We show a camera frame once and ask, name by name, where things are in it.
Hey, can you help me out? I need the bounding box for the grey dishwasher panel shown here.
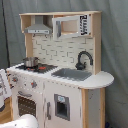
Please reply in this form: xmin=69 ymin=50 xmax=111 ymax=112
xmin=54 ymin=94 xmax=70 ymax=121

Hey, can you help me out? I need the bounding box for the black toy faucet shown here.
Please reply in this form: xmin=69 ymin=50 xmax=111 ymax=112
xmin=75 ymin=51 xmax=93 ymax=70

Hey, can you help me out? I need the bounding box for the white microwave cabinet door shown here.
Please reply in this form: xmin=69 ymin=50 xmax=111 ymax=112
xmin=52 ymin=14 xmax=91 ymax=40

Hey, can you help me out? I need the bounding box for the black toy stovetop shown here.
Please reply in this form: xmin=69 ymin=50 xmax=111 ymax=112
xmin=18 ymin=63 xmax=55 ymax=73

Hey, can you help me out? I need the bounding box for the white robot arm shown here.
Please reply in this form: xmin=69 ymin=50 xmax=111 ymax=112
xmin=0 ymin=69 xmax=39 ymax=128

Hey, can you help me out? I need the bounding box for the left red stove knob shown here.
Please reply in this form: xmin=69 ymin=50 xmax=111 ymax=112
xmin=12 ymin=77 xmax=18 ymax=82

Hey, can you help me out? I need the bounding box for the grey toy sink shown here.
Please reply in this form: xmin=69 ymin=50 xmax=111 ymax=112
xmin=52 ymin=68 xmax=92 ymax=81

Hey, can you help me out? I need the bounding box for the red stove knob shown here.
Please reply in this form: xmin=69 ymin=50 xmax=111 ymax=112
xmin=31 ymin=81 xmax=37 ymax=88
xmin=12 ymin=77 xmax=18 ymax=82

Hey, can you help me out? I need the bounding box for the silver toy pot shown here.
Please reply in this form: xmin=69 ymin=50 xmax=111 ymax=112
xmin=23 ymin=57 xmax=39 ymax=67

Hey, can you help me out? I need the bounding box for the grey range hood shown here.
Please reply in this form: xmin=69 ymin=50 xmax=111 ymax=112
xmin=24 ymin=15 xmax=52 ymax=34

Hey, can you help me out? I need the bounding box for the white oven door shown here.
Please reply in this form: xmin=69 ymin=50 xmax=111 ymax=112
xmin=12 ymin=87 xmax=44 ymax=128

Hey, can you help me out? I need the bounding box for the grey cabinet door handle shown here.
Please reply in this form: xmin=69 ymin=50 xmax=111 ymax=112
xmin=47 ymin=102 xmax=51 ymax=120

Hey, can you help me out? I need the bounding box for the right red stove knob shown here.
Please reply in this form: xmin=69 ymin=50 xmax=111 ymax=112
xmin=31 ymin=81 xmax=37 ymax=88

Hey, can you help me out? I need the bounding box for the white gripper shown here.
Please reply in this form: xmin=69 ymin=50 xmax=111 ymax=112
xmin=0 ymin=69 xmax=12 ymax=112

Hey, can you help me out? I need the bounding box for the wooden toy kitchen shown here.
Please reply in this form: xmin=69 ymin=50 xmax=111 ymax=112
xmin=7 ymin=11 xmax=114 ymax=128

